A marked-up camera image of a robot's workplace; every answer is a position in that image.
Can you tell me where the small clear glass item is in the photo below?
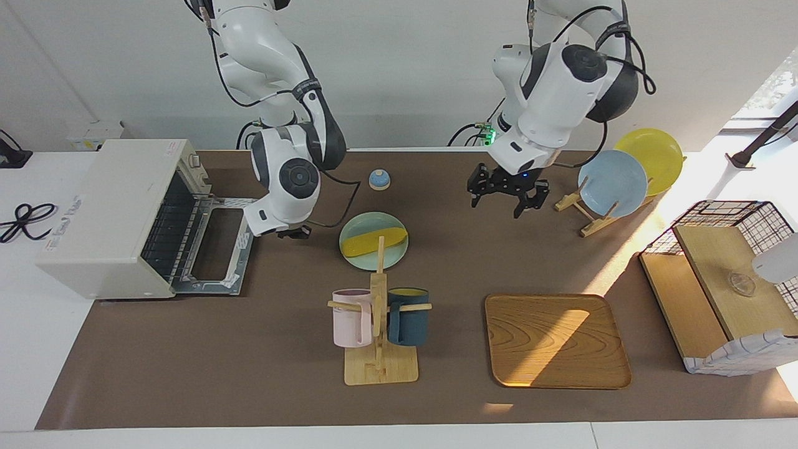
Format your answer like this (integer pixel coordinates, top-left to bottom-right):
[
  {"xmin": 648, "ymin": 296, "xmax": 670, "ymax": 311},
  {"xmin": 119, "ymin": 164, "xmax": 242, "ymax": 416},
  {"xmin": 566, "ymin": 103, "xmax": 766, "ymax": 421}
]
[{"xmin": 726, "ymin": 273, "xmax": 757, "ymax": 297}]

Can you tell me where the yellow plate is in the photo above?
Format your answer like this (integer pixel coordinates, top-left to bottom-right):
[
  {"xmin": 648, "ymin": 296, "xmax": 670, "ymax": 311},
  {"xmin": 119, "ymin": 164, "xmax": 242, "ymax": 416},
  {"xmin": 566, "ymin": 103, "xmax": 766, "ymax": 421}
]
[{"xmin": 614, "ymin": 128, "xmax": 684, "ymax": 197}]

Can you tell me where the coiled black cable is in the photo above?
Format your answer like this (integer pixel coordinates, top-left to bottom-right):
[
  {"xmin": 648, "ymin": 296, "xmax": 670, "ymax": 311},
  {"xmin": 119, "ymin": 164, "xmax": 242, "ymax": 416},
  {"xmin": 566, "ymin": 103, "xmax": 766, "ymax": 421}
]
[{"xmin": 0, "ymin": 203, "xmax": 58, "ymax": 244}]

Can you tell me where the large wooden board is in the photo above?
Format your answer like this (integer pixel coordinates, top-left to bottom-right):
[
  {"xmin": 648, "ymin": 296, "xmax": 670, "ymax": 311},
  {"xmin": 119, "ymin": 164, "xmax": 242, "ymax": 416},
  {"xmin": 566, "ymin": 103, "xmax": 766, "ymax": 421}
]
[{"xmin": 673, "ymin": 224, "xmax": 798, "ymax": 341}]

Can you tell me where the mint green plate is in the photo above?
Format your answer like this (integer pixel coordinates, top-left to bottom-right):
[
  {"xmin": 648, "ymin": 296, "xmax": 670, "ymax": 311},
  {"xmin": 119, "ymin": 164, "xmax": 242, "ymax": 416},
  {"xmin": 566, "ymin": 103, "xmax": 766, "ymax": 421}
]
[{"xmin": 339, "ymin": 212, "xmax": 410, "ymax": 271}]

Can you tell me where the white checked cloth liner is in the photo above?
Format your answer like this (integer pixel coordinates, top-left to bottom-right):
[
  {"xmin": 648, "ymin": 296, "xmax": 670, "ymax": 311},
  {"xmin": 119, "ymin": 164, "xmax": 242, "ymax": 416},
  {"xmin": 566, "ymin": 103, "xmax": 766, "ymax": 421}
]
[{"xmin": 683, "ymin": 329, "xmax": 798, "ymax": 376}]

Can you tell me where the wooden mug rack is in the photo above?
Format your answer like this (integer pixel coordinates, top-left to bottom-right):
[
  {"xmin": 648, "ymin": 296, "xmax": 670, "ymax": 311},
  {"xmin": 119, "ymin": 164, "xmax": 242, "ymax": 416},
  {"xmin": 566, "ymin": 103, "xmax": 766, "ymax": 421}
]
[{"xmin": 328, "ymin": 235, "xmax": 433, "ymax": 386}]

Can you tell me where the brown table mat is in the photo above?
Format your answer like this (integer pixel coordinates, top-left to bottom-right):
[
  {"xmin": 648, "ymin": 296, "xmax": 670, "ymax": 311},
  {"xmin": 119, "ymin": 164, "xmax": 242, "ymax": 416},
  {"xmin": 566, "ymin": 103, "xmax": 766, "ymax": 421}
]
[{"xmin": 36, "ymin": 150, "xmax": 798, "ymax": 430}]

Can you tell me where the black wire basket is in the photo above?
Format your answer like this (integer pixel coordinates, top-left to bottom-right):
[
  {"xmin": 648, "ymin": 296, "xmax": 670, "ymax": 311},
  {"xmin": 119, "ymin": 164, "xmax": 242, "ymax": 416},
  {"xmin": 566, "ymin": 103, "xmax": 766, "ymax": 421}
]
[{"xmin": 640, "ymin": 200, "xmax": 798, "ymax": 319}]

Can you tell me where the black device on side table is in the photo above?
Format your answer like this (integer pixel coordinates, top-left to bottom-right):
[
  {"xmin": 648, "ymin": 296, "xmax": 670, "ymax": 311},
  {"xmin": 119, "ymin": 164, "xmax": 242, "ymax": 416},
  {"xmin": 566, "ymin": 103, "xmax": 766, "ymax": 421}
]
[{"xmin": 0, "ymin": 129, "xmax": 33, "ymax": 169}]

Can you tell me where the wooden tray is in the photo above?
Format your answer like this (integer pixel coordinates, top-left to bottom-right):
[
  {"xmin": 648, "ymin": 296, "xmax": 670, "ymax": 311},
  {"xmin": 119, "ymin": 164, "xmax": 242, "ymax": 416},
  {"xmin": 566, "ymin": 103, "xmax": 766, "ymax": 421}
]
[{"xmin": 484, "ymin": 293, "xmax": 632, "ymax": 390}]

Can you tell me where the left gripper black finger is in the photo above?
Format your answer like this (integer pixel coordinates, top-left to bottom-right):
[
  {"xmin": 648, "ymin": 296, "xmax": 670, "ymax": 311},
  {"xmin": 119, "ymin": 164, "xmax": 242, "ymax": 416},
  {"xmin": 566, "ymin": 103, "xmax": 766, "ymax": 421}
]
[
  {"xmin": 468, "ymin": 165, "xmax": 493, "ymax": 208},
  {"xmin": 514, "ymin": 182, "xmax": 550, "ymax": 219}
]

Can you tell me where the light blue plate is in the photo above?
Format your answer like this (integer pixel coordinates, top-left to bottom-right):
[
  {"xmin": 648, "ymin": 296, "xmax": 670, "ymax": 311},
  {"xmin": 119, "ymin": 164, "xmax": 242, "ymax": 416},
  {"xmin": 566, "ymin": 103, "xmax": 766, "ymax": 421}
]
[{"xmin": 577, "ymin": 150, "xmax": 649, "ymax": 218}]

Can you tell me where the yellow corn cob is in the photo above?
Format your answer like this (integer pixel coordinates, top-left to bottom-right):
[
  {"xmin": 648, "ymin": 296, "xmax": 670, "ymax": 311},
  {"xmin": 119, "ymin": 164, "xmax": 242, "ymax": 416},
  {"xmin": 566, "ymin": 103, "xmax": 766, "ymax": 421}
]
[{"xmin": 341, "ymin": 228, "xmax": 408, "ymax": 258}]

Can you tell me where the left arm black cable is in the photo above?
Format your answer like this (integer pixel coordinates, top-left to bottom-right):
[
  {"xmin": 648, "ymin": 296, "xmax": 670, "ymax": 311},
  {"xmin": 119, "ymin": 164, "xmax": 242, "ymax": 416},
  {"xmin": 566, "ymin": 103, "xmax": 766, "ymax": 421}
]
[{"xmin": 527, "ymin": 5, "xmax": 656, "ymax": 169}]

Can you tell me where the white toaster oven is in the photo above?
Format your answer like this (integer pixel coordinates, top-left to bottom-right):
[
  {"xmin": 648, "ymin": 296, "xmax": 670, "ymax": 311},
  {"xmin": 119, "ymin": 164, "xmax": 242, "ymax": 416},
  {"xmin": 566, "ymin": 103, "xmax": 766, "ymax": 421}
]
[{"xmin": 36, "ymin": 138, "xmax": 213, "ymax": 300}]

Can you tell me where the dark blue mug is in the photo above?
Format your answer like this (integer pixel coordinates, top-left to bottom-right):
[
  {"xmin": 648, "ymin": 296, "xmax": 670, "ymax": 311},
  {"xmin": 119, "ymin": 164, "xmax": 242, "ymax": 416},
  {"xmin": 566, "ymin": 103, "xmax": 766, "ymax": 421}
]
[{"xmin": 387, "ymin": 287, "xmax": 430, "ymax": 347}]

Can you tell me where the pink mug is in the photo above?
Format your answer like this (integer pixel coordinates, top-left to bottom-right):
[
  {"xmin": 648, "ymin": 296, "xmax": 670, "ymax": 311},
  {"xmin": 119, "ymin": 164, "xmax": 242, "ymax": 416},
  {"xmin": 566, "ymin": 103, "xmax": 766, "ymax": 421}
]
[{"xmin": 332, "ymin": 289, "xmax": 373, "ymax": 348}]

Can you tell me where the white cylindrical object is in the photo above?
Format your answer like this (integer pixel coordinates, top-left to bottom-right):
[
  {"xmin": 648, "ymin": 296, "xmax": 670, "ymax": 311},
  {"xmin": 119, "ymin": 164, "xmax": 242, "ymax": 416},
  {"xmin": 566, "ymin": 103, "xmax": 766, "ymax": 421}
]
[{"xmin": 751, "ymin": 232, "xmax": 798, "ymax": 284}]

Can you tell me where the white wall socket box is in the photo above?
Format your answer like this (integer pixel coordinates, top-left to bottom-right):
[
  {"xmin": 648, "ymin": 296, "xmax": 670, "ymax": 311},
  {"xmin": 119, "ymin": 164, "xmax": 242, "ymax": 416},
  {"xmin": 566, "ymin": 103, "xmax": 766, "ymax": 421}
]
[{"xmin": 65, "ymin": 122, "xmax": 125, "ymax": 152}]

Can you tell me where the glass oven door with handle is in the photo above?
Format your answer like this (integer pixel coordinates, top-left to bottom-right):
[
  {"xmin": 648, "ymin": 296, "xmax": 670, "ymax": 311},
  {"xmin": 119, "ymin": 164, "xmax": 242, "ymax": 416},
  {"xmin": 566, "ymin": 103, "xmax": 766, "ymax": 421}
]
[{"xmin": 171, "ymin": 196, "xmax": 259, "ymax": 296}]

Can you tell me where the black stand pole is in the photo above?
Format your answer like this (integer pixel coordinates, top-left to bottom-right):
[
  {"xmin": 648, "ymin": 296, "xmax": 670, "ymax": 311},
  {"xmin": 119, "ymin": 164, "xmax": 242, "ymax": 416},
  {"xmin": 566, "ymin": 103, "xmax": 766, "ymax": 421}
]
[{"xmin": 726, "ymin": 100, "xmax": 798, "ymax": 170}]

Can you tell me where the wooden plate rack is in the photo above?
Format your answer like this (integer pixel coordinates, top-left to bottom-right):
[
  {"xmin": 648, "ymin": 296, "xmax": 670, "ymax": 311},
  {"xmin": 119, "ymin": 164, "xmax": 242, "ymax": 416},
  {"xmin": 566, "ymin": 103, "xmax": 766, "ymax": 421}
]
[{"xmin": 554, "ymin": 156, "xmax": 688, "ymax": 238}]

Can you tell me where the narrow wooden board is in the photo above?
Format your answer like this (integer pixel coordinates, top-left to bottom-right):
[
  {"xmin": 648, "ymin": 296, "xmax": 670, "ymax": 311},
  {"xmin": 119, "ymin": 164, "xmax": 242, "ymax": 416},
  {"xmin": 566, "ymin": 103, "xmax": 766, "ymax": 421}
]
[{"xmin": 639, "ymin": 253, "xmax": 730, "ymax": 359}]

